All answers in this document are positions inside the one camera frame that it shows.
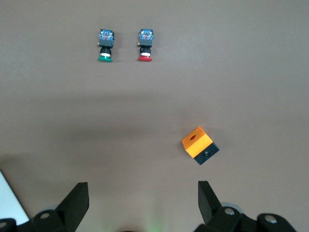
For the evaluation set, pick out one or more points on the orange and black button box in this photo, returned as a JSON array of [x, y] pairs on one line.
[[196, 142]]

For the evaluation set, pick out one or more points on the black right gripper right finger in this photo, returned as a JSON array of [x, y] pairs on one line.
[[217, 217]]

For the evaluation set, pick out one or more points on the white cabinet drawer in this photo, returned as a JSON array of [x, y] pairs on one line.
[[9, 200]]

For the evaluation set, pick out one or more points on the red push button switch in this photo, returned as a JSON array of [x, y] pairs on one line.
[[146, 39]]

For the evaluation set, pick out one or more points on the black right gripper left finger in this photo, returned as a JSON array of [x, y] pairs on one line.
[[67, 212]]

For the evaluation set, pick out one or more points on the green push button switch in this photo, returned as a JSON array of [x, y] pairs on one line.
[[106, 42]]

